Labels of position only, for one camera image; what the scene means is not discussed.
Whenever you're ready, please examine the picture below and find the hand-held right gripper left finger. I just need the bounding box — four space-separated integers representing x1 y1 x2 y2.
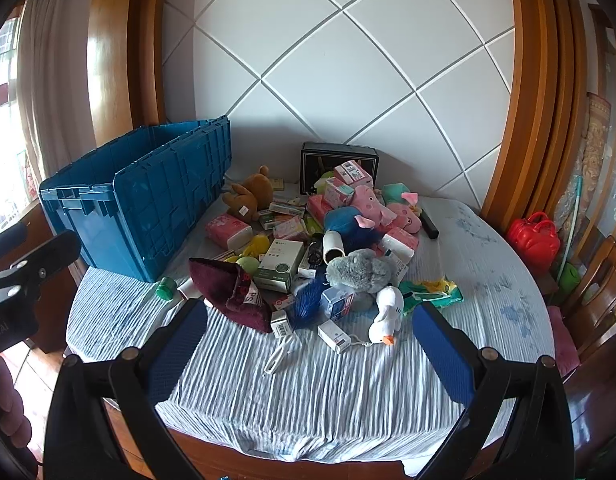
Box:
42 298 209 480

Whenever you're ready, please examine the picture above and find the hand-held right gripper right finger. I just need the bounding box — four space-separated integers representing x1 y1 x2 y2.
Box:
412 301 574 480

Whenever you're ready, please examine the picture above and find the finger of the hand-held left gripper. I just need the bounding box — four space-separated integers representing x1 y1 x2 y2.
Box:
0 230 82 295
0 221 29 263

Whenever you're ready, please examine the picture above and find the blue plastic crate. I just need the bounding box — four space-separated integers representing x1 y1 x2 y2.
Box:
39 116 233 283

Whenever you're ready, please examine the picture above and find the blue duster white handle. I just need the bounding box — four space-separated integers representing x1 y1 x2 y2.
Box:
264 282 329 375

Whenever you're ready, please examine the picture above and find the person's left hand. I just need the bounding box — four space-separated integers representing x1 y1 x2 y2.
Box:
0 355 34 453

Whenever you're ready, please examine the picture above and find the green wet wipes pack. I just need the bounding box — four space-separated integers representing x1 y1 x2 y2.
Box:
399 277 465 308

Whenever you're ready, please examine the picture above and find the white duck plush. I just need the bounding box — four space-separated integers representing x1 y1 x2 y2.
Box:
368 285 406 347

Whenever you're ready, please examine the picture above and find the maroon plush cloth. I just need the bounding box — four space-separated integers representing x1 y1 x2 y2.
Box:
189 257 273 333

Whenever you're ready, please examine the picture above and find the large blue white medicine box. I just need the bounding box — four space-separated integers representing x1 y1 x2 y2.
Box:
380 247 413 286

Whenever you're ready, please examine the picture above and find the small white barcode box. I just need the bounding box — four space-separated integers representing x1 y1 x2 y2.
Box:
270 310 293 337

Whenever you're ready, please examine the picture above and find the window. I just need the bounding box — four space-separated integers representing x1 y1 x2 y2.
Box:
0 15 26 241

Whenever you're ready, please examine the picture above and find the small white box red mark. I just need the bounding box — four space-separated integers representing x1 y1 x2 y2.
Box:
318 320 352 353

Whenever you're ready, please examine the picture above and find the small blue white box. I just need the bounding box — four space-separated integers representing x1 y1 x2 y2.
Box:
320 286 356 320

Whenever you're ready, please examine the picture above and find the grey plush toy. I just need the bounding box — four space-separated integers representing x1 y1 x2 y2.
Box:
326 249 393 293

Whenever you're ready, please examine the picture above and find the pink seat cushion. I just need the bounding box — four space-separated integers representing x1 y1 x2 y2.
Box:
547 305 581 378

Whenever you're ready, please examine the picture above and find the pink tissue pack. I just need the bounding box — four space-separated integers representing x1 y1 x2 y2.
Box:
205 212 253 251
307 194 336 221
383 227 421 261

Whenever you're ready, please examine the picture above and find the yellow plastic toy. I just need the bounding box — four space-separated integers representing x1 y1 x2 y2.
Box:
227 235 271 266

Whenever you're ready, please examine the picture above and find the black remote control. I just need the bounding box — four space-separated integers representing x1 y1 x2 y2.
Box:
419 208 440 239

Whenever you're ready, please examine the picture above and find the white green medicine box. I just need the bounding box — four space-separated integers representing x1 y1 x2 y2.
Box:
254 239 305 293

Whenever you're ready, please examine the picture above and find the pink pig plush green dress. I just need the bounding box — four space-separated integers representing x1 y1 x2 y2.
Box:
383 182 423 233

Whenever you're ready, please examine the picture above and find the green plastic toy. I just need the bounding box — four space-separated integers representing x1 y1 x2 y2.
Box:
558 262 584 296

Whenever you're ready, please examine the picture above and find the white lint roller roll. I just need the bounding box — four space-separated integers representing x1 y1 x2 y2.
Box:
322 230 346 265

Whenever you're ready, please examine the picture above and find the pink yellow green pack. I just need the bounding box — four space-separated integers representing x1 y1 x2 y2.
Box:
273 217 311 242

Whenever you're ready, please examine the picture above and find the wooden chair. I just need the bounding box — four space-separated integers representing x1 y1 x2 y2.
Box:
558 234 616 361

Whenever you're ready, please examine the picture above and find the pink pig plush blue body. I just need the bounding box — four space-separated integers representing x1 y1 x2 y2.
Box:
324 185 399 241

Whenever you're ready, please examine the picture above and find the brown teddy bear plush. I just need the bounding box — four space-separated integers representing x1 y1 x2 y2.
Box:
223 166 275 223

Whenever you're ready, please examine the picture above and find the green white slim box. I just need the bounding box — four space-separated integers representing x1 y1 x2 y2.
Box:
269 201 307 217

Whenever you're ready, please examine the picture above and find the beige curtain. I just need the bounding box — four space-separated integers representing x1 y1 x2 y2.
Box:
15 0 108 181

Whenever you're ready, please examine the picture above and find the pink green carton box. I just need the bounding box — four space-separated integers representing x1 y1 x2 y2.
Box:
323 178 356 208

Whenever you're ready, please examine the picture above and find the teal mop stick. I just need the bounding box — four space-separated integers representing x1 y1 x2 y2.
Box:
558 175 584 271

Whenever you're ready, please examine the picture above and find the pink white carton box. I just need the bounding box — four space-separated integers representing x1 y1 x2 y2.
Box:
334 159 375 187

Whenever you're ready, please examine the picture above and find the black cardboard box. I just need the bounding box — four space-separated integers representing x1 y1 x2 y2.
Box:
300 142 379 196

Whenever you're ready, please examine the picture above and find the patterned wall hanging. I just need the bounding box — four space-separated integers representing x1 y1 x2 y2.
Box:
553 92 614 241

